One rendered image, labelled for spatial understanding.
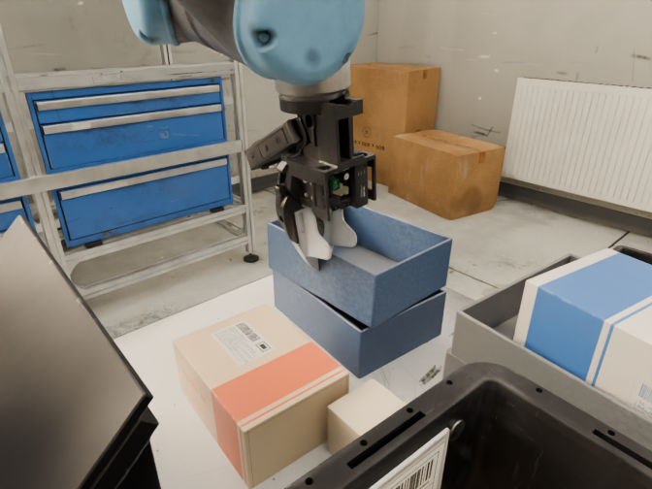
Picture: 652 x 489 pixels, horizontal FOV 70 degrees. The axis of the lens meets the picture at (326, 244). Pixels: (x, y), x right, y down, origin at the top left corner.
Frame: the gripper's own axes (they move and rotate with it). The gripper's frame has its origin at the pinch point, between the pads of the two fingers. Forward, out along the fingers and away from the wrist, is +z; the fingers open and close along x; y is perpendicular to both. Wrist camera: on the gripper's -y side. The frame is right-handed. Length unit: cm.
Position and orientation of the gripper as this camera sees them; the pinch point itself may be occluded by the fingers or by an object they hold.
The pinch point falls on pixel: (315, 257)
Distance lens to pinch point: 57.4
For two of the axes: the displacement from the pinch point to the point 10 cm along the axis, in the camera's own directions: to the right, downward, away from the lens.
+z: 0.6, 8.7, 4.9
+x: 7.5, -3.6, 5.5
